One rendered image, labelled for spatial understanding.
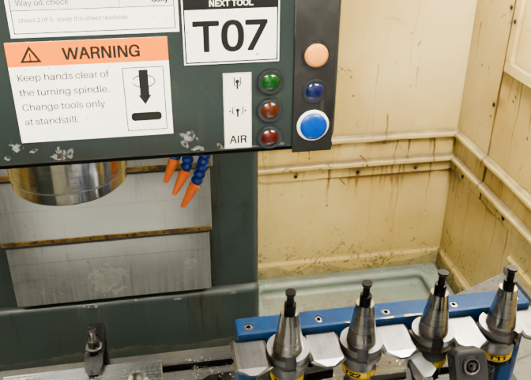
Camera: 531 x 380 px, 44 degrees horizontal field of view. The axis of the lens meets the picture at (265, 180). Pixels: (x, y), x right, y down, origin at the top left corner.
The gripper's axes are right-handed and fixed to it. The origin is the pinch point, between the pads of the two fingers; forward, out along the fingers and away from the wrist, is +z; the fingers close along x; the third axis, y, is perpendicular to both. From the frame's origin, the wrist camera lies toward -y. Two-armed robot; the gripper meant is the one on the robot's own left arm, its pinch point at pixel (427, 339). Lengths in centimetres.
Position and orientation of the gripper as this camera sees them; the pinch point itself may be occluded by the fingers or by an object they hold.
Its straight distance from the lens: 107.3
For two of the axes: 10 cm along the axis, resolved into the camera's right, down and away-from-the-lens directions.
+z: -1.7, -4.7, 8.6
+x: 9.9, -0.5, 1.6
